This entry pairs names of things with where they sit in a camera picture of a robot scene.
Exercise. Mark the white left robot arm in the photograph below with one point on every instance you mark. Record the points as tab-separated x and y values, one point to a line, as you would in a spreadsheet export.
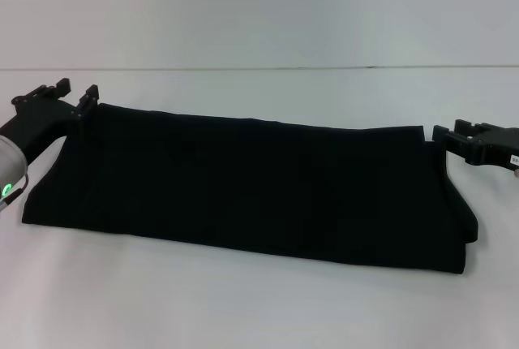
10	166

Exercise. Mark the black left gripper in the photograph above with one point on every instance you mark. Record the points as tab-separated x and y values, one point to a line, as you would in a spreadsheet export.
36	121

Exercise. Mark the black shirt with FREE print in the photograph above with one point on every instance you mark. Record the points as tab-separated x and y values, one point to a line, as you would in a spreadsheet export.
251	186

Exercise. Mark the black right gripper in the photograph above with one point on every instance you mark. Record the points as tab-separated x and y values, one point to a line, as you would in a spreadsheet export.
494	148

